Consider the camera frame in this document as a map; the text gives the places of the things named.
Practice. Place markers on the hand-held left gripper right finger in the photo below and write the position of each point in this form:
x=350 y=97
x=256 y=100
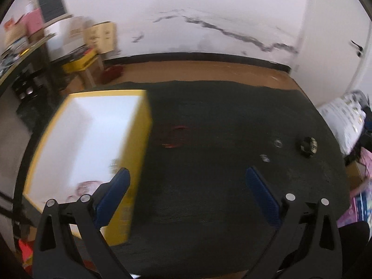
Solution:
x=263 y=196

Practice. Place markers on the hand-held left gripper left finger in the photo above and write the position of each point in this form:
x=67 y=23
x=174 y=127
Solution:
x=114 y=196

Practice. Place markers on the yellow box with white inside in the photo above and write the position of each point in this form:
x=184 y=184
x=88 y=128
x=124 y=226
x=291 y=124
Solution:
x=96 y=139

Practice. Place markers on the dark table mat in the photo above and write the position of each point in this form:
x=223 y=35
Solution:
x=221 y=157

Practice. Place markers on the pink book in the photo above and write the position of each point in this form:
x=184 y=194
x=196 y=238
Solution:
x=359 y=206

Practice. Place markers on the red bag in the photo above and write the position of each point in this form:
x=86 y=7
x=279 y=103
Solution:
x=112 y=74

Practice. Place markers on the yellow storage bin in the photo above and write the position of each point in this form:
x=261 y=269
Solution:
x=79 y=60

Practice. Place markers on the black shelf rack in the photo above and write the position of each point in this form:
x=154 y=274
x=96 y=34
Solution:
x=26 y=75

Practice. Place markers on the cardboard box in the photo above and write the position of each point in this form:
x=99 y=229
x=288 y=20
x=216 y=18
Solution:
x=101 y=36

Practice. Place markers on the white door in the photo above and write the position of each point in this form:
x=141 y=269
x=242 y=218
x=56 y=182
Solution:
x=331 y=32

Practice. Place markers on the pink box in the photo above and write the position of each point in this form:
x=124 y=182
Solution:
x=33 y=21

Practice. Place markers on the framed chalkboard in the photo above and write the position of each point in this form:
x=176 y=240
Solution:
x=49 y=2

